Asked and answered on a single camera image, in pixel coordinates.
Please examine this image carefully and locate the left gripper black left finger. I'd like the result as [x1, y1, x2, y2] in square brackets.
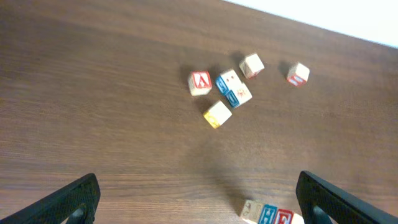
[1, 173, 101, 224]

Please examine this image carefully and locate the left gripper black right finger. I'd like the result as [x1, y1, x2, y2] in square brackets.
[295, 170, 397, 224]

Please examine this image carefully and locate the blue H wooden block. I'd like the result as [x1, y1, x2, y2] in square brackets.
[258, 204, 278, 224]

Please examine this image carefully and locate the wooden block red side drawing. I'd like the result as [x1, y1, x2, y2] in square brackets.
[240, 200, 257, 224]

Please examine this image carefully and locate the red I wooden block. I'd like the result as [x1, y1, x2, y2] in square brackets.
[287, 62, 310, 86]

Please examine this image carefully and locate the plain wooden block bird drawing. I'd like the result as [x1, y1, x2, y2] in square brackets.
[203, 100, 232, 129]

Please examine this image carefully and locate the plain wooden block drawing top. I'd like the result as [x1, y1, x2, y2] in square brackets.
[226, 83, 252, 108]

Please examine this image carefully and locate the plain wooden block with blue side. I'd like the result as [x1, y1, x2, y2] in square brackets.
[215, 69, 242, 95]

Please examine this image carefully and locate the red Y wooden block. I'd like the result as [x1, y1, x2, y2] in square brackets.
[239, 53, 265, 79]

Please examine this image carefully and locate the red A wooden block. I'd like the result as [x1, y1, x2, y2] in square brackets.
[188, 71, 212, 96]

